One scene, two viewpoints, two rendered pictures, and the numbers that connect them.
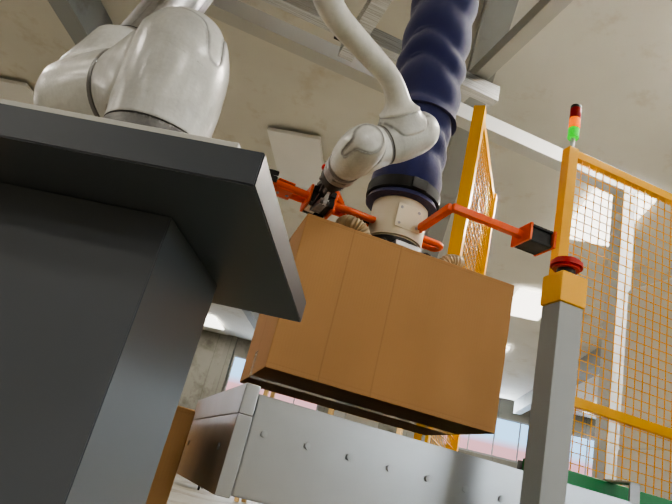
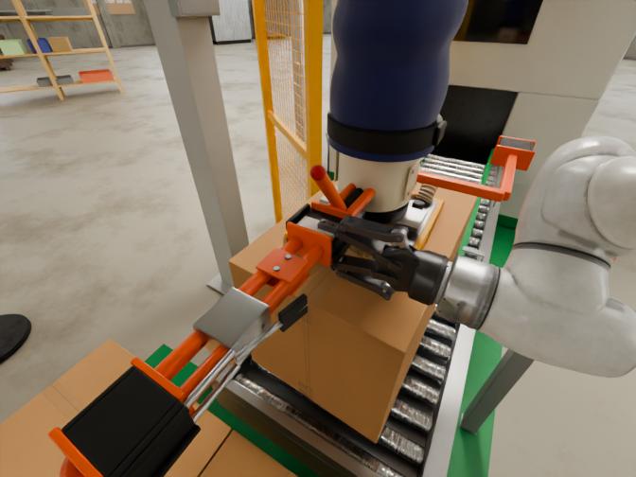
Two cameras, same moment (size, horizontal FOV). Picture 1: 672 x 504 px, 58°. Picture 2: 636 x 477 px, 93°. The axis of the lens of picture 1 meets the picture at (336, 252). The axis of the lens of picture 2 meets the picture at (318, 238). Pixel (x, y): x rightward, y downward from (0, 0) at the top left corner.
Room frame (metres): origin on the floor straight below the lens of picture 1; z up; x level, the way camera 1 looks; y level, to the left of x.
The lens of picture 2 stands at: (1.29, 0.38, 1.52)
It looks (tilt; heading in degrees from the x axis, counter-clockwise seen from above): 38 degrees down; 315
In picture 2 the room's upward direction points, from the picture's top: straight up
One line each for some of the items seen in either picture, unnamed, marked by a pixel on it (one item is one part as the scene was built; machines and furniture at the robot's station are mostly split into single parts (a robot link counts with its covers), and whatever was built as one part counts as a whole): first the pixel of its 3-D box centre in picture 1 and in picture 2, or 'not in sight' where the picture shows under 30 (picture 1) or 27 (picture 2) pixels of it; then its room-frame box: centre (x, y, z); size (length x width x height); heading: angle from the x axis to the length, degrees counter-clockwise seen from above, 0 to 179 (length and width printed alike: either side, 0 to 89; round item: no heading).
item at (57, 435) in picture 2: not in sight; (130, 423); (1.50, 0.42, 1.20); 0.08 x 0.07 x 0.05; 105
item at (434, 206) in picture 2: not in sight; (408, 224); (1.56, -0.18, 1.10); 0.34 x 0.10 x 0.05; 105
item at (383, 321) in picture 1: (372, 335); (363, 277); (1.64, -0.16, 0.88); 0.60 x 0.40 x 0.40; 102
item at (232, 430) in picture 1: (205, 450); (305, 451); (1.54, 0.18, 0.48); 0.70 x 0.03 x 0.15; 15
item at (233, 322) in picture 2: not in sight; (235, 326); (1.53, 0.29, 1.20); 0.07 x 0.07 x 0.04; 15
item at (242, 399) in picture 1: (219, 406); (305, 437); (1.54, 0.18, 0.58); 0.70 x 0.03 x 0.06; 15
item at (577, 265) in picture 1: (566, 269); not in sight; (1.21, -0.50, 1.02); 0.07 x 0.07 x 0.04
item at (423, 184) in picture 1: (403, 197); (383, 123); (1.65, -0.16, 1.32); 0.23 x 0.23 x 0.04
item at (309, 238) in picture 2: (319, 202); (320, 232); (1.58, 0.08, 1.21); 0.10 x 0.08 x 0.06; 15
